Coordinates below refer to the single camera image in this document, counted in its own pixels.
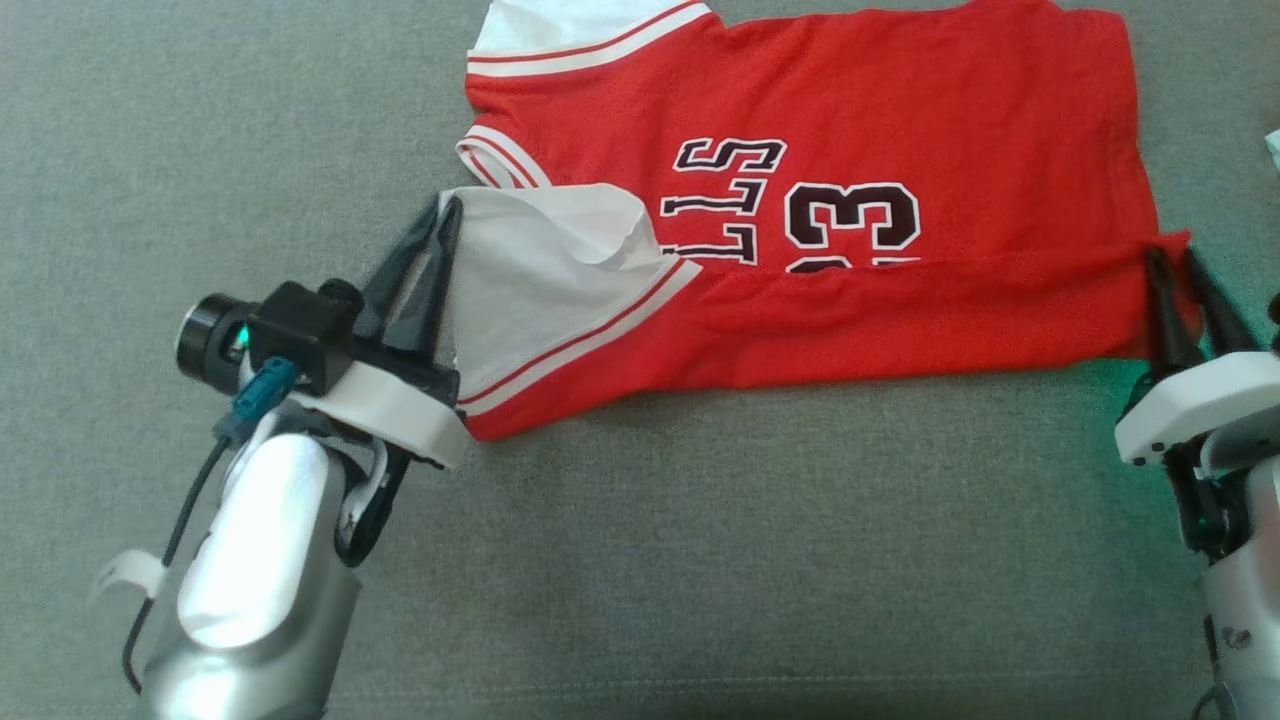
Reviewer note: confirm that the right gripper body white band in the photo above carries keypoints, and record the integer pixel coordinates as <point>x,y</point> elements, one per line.
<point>1200,400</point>

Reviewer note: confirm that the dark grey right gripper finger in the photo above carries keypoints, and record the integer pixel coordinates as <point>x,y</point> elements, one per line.
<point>1170,320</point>
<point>1220,315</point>

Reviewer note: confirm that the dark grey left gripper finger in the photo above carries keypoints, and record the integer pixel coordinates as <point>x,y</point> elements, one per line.
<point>435,290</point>
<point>390,290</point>

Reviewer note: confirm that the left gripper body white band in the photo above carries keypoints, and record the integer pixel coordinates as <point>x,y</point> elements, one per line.
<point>395,405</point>

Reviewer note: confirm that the red mesh shorts white trim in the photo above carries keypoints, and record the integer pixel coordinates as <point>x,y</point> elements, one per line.
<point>1274,155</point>

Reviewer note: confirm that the red jersey shirt white sleeves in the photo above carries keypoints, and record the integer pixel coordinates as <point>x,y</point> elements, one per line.
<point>950,100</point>

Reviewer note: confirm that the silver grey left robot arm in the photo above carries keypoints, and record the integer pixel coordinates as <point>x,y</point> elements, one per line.
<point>260,560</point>

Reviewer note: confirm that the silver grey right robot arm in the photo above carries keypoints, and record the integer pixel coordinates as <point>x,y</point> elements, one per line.
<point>1245,620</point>

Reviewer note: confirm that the large grey sofa seat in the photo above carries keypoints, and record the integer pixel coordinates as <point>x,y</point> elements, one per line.
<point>700,600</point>

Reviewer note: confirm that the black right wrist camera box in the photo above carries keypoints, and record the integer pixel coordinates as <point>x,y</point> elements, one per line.
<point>1275,310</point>

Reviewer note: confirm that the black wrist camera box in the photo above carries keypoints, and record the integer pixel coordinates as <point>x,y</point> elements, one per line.
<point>305,335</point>
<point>1275,310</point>

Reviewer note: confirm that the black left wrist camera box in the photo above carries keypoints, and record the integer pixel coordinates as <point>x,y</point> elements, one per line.
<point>305,335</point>

